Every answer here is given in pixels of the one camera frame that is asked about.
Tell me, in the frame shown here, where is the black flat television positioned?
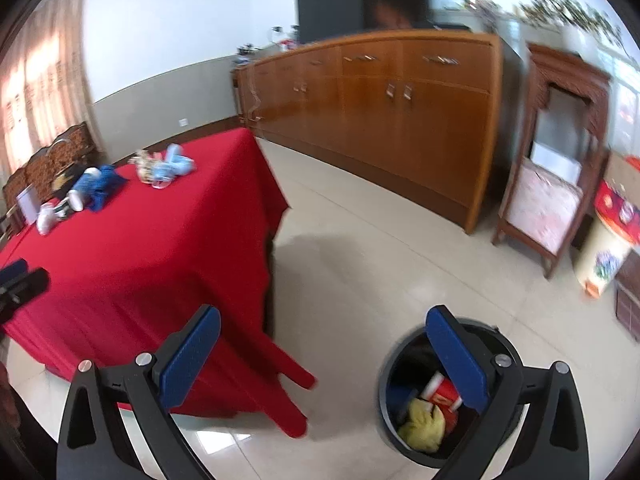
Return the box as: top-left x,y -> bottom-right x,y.
294,0 -> 431,43

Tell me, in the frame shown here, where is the wooden sideboard cabinet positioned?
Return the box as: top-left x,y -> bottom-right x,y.
231,29 -> 526,235

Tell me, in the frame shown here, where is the beige cloth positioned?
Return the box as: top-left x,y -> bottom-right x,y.
129,149 -> 168,183

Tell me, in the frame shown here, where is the brown bathroom scale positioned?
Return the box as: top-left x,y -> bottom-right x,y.
614,277 -> 640,345

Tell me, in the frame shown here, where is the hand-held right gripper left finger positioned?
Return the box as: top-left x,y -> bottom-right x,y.
56,304 -> 222,480

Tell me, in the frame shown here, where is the open cardboard box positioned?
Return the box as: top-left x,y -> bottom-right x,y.
595,152 -> 640,246

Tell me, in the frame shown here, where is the person's left forearm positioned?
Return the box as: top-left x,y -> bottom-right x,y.
0,360 -> 56,480

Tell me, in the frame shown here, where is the black iron teapot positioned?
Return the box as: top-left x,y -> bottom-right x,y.
50,132 -> 93,201

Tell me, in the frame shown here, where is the carved wooden stand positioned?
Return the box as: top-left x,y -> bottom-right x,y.
492,42 -> 613,280

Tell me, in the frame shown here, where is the black plastic bucket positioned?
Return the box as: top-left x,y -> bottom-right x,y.
378,317 -> 526,468

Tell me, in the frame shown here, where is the pink floral bag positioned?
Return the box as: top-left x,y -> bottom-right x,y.
507,165 -> 586,256

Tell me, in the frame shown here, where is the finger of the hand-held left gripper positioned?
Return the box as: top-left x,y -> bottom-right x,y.
0,259 -> 28,286
0,268 -> 50,325

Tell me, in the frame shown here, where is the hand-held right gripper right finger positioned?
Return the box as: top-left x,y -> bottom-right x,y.
425,304 -> 590,480

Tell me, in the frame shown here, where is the blue cloth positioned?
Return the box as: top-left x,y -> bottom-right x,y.
82,164 -> 126,212

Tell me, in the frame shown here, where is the white upright box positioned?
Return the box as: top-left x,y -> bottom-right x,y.
16,184 -> 40,226

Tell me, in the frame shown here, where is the wooden lattice chair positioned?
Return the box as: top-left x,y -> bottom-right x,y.
0,121 -> 103,236

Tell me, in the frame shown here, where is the light blue face mask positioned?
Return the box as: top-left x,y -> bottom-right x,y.
150,143 -> 196,188

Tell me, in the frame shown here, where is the floral pedal bin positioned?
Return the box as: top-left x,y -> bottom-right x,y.
572,215 -> 633,298

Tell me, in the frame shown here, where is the green leafy plant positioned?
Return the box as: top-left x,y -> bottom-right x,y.
517,0 -> 628,53

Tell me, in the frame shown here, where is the white flat box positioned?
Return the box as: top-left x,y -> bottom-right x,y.
529,141 -> 583,183

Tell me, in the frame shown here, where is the beige patterned curtain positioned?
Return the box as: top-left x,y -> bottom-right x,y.
0,0 -> 96,176

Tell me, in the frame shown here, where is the red tablecloth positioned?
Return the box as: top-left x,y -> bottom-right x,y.
0,127 -> 317,438

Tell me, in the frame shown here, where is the yellow cloth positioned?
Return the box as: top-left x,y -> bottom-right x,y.
397,397 -> 447,453

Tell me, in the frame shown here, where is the blue snack can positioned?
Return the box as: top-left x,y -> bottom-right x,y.
67,167 -> 101,213

